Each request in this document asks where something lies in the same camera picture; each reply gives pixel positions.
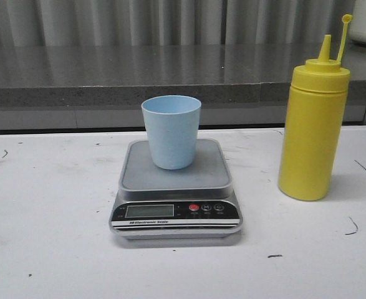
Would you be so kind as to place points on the silver electronic kitchen scale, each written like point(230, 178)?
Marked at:
point(194, 202)

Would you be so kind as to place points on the yellow squeeze bottle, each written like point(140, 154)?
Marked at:
point(315, 110)

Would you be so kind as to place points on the light blue plastic cup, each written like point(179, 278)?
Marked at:
point(172, 123)

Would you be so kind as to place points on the grey stone counter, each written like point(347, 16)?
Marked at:
point(101, 88)

